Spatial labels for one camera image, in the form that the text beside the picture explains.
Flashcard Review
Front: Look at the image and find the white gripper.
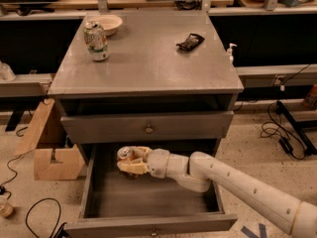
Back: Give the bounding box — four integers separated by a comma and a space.
117, 146, 170, 179

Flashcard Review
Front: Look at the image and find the orange soda can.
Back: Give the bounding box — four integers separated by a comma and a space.
116, 146, 141, 180

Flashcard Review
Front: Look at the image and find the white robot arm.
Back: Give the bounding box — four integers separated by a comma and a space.
117, 146, 317, 238

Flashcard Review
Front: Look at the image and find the open grey middle drawer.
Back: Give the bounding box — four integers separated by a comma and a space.
64, 144, 237, 238

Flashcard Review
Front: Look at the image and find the grey top drawer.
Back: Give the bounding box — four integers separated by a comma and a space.
61, 111, 234, 144

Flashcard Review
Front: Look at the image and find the grey wooden drawer cabinet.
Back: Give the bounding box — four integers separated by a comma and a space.
49, 10, 244, 158

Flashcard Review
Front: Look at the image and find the green white soda can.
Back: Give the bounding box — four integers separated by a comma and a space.
83, 21, 109, 61

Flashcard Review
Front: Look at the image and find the wooden block stand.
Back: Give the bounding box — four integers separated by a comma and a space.
14, 98, 87, 180

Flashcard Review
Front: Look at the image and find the black snack packet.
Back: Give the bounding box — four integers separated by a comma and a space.
177, 33, 205, 52

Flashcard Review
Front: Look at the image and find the white bowl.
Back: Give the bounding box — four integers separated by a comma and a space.
89, 15, 123, 37

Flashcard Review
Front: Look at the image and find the white pump bottle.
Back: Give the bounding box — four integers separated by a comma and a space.
227, 43, 237, 64

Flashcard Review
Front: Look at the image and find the plastic cup on floor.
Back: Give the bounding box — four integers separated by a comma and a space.
0, 195, 14, 217

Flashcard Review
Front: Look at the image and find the clear plastic bag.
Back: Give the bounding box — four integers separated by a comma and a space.
0, 61, 16, 82

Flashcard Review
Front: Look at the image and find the orange bottle on floor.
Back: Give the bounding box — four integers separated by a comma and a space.
302, 84, 317, 109

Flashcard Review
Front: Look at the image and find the black floor cable left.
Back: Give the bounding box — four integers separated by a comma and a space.
0, 126, 67, 238

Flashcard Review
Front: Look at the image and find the black floor cable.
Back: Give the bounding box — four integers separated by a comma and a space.
0, 126, 67, 238
260, 64, 313, 161

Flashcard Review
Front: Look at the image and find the black floor cable right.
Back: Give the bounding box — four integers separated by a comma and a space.
260, 64, 313, 161

